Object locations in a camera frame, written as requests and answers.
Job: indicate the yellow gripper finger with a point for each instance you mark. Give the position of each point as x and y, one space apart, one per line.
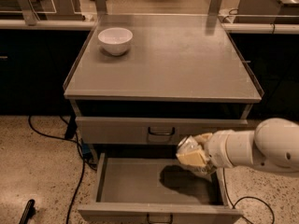
202 138
195 158

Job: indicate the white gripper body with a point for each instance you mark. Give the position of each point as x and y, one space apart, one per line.
217 148

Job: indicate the crushed 7up can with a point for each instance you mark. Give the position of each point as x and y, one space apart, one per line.
188 144

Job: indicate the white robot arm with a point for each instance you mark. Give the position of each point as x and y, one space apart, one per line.
273 147

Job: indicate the open middle drawer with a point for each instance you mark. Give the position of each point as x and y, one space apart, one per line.
155 191

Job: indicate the grey metal drawer cabinet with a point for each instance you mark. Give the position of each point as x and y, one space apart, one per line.
178 67

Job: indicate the closed top drawer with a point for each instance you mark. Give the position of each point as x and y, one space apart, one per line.
148 131

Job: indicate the white ceramic bowl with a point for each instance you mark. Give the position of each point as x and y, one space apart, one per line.
115 40

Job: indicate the black object on floor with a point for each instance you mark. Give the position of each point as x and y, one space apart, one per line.
28 212

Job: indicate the dark counter cabinet behind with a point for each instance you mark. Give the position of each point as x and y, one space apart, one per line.
35 63

